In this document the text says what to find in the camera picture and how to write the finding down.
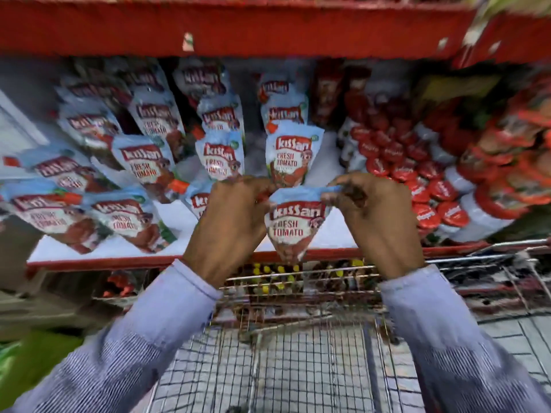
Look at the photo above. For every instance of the person's left hand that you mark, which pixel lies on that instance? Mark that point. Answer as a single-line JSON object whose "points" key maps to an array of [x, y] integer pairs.
{"points": [[228, 227]]}

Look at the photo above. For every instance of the person's right hand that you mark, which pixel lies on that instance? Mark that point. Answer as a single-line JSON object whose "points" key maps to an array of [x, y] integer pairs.
{"points": [[383, 227]]}

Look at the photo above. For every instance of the person's left fingers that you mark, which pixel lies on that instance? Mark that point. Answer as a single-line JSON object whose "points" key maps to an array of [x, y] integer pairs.
{"points": [[247, 187]]}

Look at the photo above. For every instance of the person's right fingers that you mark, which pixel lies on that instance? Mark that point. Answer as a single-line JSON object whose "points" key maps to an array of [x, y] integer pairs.
{"points": [[351, 187]]}

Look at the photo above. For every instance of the tomato ketchup pouch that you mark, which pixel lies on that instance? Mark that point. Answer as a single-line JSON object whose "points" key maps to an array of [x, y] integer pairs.
{"points": [[296, 227]]}

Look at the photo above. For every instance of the person's right forearm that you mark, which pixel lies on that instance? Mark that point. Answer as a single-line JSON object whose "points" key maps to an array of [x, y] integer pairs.
{"points": [[456, 352]]}

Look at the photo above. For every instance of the person's left forearm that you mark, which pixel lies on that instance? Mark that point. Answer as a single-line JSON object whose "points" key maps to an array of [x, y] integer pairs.
{"points": [[129, 352]]}

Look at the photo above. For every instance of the group of red capped bottles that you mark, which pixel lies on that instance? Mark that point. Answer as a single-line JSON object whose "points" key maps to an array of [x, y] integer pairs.
{"points": [[413, 176]]}

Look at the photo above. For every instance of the red edged white shelf board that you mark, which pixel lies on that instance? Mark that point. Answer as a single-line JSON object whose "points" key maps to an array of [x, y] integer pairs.
{"points": [[172, 249]]}

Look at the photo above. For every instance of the dark red sauce packets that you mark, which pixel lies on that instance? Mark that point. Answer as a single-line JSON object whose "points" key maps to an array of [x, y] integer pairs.
{"points": [[331, 90]]}

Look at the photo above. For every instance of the row of yellow capped bottles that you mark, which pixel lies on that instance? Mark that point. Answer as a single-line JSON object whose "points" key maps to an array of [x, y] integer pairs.
{"points": [[301, 275]]}

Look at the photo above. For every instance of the rows of light blue sauce pouches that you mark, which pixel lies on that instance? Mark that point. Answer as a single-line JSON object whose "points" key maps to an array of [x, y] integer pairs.
{"points": [[142, 163]]}

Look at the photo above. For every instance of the white shelf price tag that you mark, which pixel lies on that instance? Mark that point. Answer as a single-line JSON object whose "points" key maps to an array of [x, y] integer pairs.
{"points": [[188, 42]]}

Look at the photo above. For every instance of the red metal store shelf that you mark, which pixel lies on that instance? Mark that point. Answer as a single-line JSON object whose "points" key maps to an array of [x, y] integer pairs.
{"points": [[267, 27]]}

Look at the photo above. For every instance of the pile of red orange packets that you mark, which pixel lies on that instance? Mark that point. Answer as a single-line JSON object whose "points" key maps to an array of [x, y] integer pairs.
{"points": [[512, 167]]}

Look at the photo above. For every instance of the green packet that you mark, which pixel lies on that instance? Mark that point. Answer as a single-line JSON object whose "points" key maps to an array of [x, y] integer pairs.
{"points": [[30, 365]]}

